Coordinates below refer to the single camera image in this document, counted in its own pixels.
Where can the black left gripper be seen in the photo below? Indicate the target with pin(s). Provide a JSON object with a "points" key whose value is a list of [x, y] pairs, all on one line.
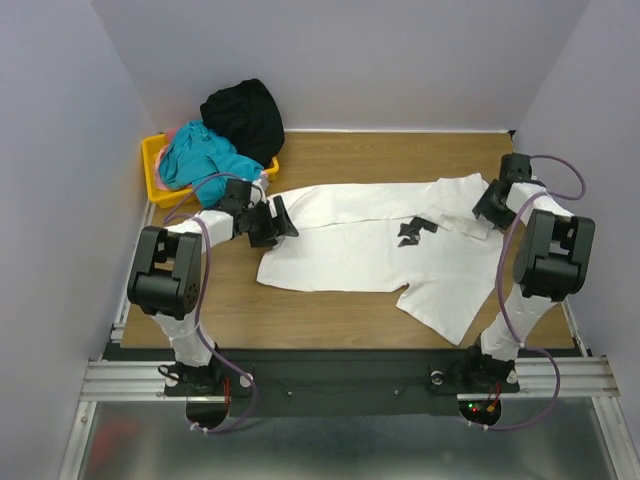
{"points": [[282, 223]]}

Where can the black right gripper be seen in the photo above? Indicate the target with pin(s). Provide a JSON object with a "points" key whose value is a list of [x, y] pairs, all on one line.
{"points": [[415, 231]]}

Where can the white t shirt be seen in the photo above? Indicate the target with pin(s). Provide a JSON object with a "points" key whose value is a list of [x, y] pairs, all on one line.
{"points": [[419, 238]]}

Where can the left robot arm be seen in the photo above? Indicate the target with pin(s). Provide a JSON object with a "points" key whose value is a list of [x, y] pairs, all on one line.
{"points": [[171, 267]]}

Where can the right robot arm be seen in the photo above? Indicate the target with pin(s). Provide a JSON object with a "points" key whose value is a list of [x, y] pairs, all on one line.
{"points": [[545, 258]]}

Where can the teal t shirt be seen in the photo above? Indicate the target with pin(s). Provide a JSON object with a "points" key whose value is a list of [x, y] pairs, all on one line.
{"points": [[194, 154]]}

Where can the yellow plastic bin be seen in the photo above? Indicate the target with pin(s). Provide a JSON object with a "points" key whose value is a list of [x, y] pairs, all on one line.
{"points": [[153, 147]]}

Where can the black t shirt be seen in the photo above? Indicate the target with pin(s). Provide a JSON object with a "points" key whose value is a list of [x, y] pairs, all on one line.
{"points": [[248, 117]]}

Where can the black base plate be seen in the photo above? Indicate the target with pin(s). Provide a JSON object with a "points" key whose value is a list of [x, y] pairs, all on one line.
{"points": [[309, 383]]}

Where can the aluminium frame rail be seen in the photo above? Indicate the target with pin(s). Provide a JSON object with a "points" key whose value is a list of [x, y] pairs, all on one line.
{"points": [[564, 423]]}

